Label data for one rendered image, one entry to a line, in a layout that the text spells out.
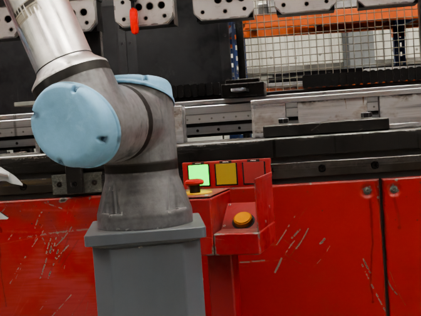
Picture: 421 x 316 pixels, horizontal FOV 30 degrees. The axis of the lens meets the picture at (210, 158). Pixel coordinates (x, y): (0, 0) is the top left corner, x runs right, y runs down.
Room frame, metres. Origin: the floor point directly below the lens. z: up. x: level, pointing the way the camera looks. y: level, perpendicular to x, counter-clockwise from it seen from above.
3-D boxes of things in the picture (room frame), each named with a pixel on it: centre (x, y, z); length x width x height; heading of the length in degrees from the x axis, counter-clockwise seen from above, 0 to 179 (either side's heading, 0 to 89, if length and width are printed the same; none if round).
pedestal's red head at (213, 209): (1.63, -0.01, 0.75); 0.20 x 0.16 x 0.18; 74
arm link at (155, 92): (1.23, 0.11, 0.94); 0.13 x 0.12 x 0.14; 157
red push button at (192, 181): (1.63, 0.04, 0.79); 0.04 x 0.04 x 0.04
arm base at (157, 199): (1.24, 0.11, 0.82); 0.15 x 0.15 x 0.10
